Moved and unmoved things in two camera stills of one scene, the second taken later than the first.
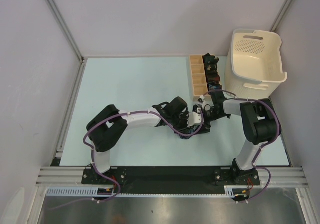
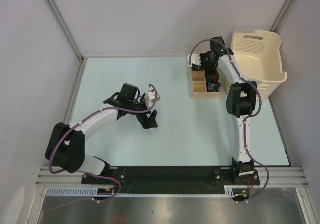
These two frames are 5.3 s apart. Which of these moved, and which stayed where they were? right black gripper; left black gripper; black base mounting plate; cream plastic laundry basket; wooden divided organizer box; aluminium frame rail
Moved: left black gripper; right black gripper
Stayed: black base mounting plate; aluminium frame rail; wooden divided organizer box; cream plastic laundry basket
